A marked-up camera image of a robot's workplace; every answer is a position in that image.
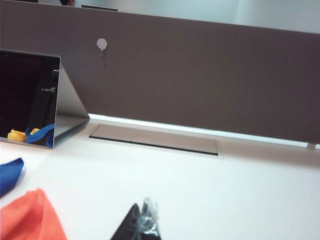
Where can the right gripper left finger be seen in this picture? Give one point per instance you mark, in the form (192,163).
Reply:
(128,227)

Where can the background person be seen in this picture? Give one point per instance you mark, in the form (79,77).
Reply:
(67,2)

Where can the white adhesive hook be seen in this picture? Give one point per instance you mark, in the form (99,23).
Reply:
(101,43)

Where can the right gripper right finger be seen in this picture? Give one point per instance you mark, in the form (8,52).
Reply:
(150,222)

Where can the silver standing mirror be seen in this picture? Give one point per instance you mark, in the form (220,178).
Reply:
(25,95)

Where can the brown desk partition panel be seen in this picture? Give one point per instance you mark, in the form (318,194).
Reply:
(200,75)

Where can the blue microfiber rag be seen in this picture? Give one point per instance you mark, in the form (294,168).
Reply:
(10,175)

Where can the orange microfiber rag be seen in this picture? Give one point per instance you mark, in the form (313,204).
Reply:
(27,217)

